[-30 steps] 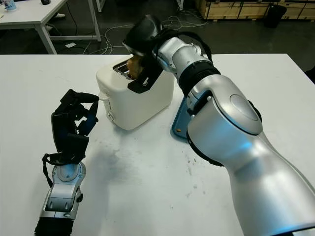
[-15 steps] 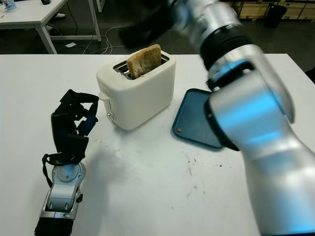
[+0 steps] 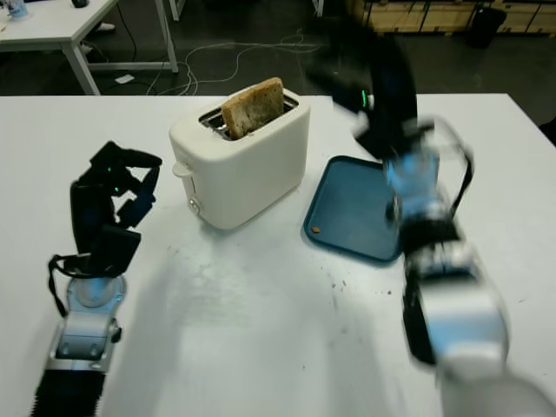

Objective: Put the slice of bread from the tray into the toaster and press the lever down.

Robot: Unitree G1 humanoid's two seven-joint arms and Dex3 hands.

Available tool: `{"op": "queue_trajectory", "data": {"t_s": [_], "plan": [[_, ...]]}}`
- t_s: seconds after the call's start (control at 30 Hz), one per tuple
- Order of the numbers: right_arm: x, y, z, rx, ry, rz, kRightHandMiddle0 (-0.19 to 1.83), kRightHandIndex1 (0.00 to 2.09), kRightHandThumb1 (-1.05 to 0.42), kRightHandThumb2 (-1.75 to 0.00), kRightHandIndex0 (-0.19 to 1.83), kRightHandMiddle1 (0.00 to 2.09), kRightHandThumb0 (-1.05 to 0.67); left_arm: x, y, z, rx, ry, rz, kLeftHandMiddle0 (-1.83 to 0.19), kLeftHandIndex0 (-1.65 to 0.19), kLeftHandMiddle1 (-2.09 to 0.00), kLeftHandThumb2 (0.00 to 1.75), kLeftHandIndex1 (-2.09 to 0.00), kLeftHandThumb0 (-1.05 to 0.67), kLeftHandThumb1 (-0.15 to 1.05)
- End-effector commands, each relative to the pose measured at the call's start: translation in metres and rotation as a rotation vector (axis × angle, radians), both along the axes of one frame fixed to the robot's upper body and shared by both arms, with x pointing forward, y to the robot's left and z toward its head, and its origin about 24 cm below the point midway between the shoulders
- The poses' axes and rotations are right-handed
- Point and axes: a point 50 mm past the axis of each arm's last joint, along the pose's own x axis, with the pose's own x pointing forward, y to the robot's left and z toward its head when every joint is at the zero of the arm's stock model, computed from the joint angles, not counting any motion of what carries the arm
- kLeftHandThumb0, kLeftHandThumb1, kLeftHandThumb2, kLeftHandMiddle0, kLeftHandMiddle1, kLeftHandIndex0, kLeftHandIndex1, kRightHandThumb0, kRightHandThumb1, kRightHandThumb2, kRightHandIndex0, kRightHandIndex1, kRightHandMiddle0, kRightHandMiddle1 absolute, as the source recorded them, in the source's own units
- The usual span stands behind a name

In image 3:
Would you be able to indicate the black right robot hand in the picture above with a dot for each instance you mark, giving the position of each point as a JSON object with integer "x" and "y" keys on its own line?
{"x": 391, "y": 95}

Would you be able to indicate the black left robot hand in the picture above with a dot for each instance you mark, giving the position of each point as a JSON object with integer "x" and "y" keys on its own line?
{"x": 84, "y": 213}

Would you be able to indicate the white toaster lever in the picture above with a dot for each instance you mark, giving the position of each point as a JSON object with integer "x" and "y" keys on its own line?
{"x": 182, "y": 169}

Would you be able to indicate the brown bread slice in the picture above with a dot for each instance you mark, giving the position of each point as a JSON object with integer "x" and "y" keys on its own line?
{"x": 254, "y": 108}

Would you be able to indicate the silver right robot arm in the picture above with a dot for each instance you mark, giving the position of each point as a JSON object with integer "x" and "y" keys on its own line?
{"x": 460, "y": 313}

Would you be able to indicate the round white toaster knob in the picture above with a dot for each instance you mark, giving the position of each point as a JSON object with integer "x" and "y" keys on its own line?
{"x": 195, "y": 207}

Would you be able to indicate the teal plastic tray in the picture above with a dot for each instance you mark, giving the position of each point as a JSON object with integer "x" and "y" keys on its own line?
{"x": 352, "y": 208}

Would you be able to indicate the cream white toaster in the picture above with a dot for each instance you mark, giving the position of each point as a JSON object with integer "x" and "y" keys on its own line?
{"x": 252, "y": 174}

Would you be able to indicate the wooden crate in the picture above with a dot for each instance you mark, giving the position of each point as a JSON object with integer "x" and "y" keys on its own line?
{"x": 434, "y": 15}

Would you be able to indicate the black trash bin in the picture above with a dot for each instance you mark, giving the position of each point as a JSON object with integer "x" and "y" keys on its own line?
{"x": 486, "y": 26}

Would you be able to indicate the white paper scrap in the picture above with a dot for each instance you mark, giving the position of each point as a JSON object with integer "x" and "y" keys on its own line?
{"x": 124, "y": 79}

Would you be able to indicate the white office desk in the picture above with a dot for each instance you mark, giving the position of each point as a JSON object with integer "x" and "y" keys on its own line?
{"x": 48, "y": 30}

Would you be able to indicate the white shoe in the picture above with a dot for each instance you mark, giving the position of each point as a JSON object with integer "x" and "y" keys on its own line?
{"x": 106, "y": 27}

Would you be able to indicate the small black desk object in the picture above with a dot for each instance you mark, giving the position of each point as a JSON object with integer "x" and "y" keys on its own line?
{"x": 80, "y": 3}

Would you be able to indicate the blue printed cup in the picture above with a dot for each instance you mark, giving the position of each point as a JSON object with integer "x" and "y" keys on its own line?
{"x": 18, "y": 8}

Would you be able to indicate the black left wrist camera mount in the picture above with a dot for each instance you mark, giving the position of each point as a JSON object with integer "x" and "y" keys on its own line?
{"x": 117, "y": 249}

